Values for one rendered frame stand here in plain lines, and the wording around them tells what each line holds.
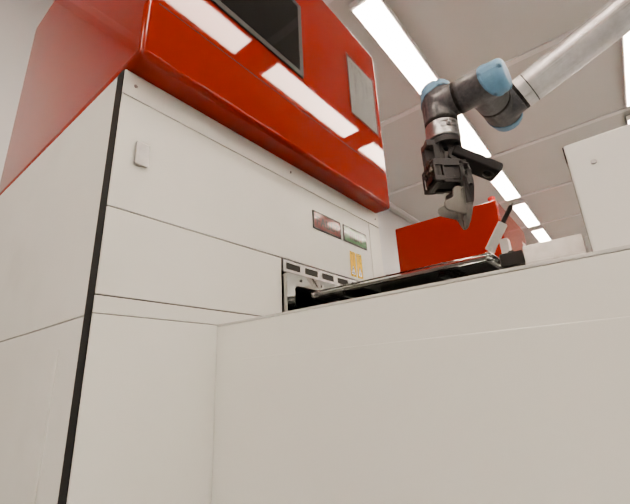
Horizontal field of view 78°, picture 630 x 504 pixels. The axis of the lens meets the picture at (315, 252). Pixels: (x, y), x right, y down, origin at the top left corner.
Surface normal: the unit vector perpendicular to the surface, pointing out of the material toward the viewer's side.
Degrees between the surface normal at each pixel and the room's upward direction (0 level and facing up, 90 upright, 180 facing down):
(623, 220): 90
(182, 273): 90
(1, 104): 90
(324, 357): 90
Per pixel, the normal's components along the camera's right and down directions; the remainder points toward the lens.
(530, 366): -0.62, -0.22
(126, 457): 0.78, -0.23
